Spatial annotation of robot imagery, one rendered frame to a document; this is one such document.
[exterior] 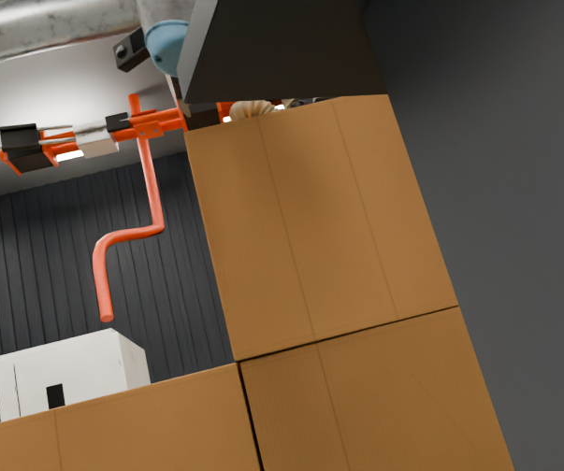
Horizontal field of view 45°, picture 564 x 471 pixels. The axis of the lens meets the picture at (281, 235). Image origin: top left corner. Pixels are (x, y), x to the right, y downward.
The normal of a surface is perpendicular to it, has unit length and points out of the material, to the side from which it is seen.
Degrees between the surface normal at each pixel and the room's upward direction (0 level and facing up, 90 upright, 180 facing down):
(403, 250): 90
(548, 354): 90
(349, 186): 90
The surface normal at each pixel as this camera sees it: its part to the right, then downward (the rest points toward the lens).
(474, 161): -0.92, 0.12
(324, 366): -0.02, -0.31
